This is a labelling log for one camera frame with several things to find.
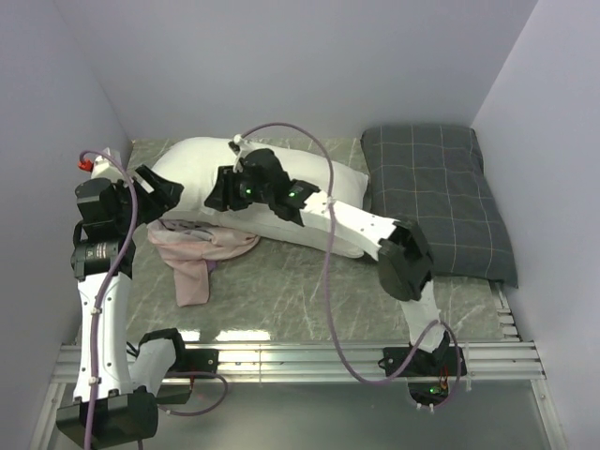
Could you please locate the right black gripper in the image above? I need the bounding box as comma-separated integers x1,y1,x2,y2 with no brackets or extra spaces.
202,165,273,213

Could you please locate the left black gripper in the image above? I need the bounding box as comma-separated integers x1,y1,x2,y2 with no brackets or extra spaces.
112,164,182,233

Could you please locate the white pillow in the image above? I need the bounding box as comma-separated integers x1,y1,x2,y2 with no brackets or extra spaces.
152,137,369,258

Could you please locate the pink princess print pillowcase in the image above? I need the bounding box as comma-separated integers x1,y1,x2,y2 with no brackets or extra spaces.
147,219,260,308

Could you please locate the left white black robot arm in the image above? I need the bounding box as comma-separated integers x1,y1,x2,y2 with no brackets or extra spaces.
56,165,189,449

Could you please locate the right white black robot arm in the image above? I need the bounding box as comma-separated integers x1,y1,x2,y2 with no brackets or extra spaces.
204,148,449,375

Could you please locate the grey checked pillow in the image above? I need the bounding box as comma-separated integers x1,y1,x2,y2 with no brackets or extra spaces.
360,124,518,288

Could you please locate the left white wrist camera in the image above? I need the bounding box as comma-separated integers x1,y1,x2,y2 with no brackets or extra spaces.
78,147,123,182

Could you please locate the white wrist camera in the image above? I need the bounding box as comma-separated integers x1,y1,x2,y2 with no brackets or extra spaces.
228,134,255,173
78,147,123,182

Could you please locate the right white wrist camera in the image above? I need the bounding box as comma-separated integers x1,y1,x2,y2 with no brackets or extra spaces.
228,134,255,173

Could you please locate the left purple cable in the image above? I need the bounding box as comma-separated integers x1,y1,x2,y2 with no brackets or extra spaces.
77,149,230,450

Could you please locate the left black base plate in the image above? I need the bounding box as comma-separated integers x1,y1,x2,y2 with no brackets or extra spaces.
168,348,219,378

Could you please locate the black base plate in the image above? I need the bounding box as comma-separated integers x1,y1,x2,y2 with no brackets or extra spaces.
168,348,219,378
382,345,470,380

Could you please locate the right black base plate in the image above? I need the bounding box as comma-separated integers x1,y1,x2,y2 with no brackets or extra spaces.
382,345,470,380

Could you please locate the aluminium mounting rail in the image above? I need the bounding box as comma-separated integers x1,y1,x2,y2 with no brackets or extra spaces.
30,277,567,449

